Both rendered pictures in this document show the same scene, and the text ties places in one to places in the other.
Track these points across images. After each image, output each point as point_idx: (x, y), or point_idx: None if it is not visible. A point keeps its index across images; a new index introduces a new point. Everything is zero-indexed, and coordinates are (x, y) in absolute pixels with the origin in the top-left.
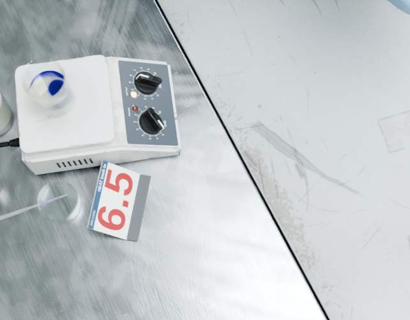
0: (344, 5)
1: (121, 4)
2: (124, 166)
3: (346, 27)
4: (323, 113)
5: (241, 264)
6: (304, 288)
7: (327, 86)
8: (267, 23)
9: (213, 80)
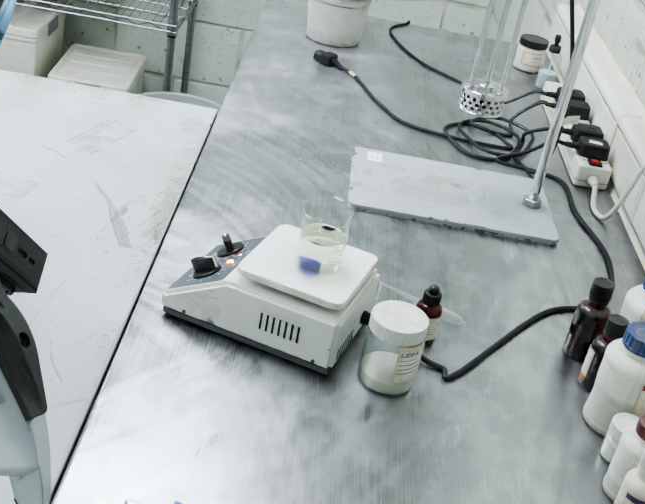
0: None
1: (150, 387)
2: None
3: None
4: (57, 222)
5: (230, 201)
6: (197, 174)
7: (28, 231)
8: None
9: (126, 286)
